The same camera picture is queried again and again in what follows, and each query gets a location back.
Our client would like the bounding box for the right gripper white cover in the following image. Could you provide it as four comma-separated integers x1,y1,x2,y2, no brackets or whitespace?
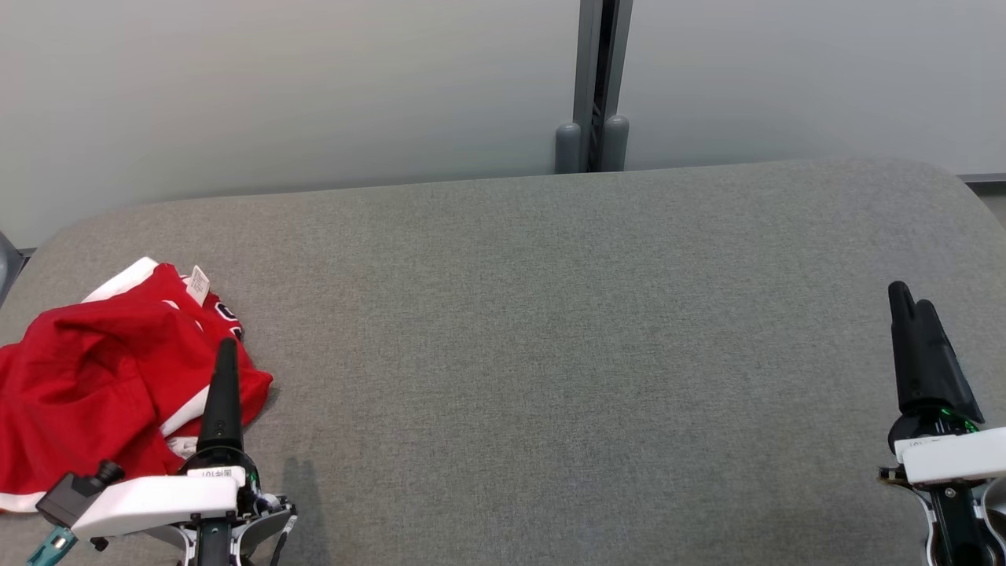
879,281,1006,566

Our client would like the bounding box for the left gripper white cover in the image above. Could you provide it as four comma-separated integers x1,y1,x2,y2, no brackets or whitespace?
71,338,298,566

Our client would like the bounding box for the red shorts white hem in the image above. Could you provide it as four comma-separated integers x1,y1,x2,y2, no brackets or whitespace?
0,303,213,516

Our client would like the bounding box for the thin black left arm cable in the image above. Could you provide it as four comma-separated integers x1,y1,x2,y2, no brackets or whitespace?
269,515,293,566

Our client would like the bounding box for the teal left camera cable plug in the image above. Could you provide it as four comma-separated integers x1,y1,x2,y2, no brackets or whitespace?
26,527,77,566

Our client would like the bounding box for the grey partition end frame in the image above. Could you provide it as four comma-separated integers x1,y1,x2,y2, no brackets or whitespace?
0,230,25,307

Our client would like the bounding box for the grey rounded post cap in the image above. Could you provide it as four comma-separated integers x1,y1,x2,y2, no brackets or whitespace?
555,122,583,175
601,116,630,172

